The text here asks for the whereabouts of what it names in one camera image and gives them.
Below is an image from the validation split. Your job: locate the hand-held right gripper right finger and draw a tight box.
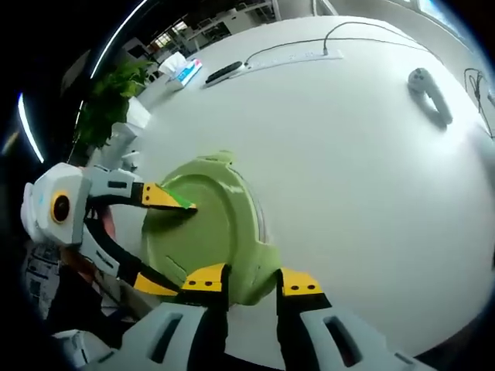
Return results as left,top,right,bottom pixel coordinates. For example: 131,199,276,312
275,267,427,371

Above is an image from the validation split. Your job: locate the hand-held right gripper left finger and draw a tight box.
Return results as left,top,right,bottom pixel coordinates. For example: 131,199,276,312
115,263,234,371

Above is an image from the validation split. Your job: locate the green plate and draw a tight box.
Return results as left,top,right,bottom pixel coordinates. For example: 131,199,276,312
140,149,282,307

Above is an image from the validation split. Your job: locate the person's printed shirt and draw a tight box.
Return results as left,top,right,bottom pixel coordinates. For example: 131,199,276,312
22,247,60,315

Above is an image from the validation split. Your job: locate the white plant pot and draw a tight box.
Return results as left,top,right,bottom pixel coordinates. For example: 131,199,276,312
125,96,152,131

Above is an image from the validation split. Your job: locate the green potted plant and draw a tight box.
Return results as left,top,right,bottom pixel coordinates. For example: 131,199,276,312
74,60,156,158

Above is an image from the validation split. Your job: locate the long ceiling light strip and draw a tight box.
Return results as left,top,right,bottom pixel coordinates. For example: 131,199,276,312
90,0,150,80
16,91,46,164

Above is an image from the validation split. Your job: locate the tissue box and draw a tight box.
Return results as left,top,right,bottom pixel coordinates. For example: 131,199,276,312
158,51,204,92

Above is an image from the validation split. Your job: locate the black remote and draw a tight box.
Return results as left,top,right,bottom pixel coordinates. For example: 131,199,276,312
204,61,244,85

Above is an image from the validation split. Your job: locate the grey handheld controller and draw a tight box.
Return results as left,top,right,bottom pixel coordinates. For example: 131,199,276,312
407,66,454,127

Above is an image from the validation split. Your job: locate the bundle of black cables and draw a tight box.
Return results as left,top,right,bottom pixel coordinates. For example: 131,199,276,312
463,67,495,138

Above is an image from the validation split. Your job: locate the grey power cable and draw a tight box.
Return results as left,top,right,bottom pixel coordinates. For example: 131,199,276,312
322,20,440,56

